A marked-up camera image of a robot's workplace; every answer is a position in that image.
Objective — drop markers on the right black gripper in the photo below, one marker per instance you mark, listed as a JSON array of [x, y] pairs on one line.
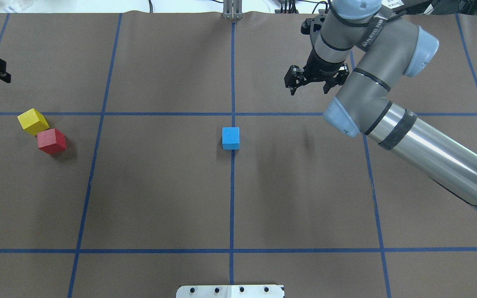
[[320, 67]]

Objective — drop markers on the blue wooden block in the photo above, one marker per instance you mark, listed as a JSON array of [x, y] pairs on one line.
[[231, 138]]

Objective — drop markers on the red wooden block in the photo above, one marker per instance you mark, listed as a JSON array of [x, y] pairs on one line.
[[51, 141]]

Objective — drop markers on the yellow wooden block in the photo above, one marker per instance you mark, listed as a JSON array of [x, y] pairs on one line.
[[33, 122]]

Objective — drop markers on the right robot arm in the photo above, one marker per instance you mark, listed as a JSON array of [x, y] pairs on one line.
[[366, 48]]

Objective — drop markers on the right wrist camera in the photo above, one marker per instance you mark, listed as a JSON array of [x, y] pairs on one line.
[[312, 26]]

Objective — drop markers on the aluminium frame post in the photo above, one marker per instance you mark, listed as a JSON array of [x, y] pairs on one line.
[[232, 9]]

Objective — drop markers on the white mount base plate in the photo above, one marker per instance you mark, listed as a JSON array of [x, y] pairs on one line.
[[231, 291]]

